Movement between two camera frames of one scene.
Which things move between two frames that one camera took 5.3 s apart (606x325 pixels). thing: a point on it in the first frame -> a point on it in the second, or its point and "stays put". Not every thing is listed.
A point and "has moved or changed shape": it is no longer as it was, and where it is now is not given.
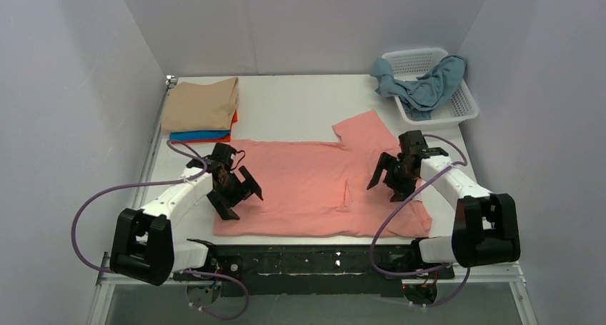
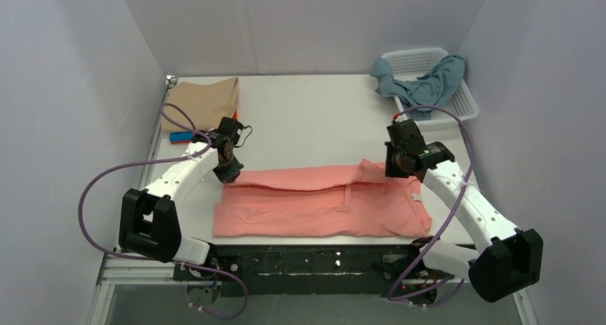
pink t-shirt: [321, 188] has moved or changed shape
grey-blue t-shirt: [419, 96] stays put
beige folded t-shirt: [192, 107] stays put
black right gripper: [395, 172] -> [391, 163]
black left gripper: [236, 191] -> [227, 171]
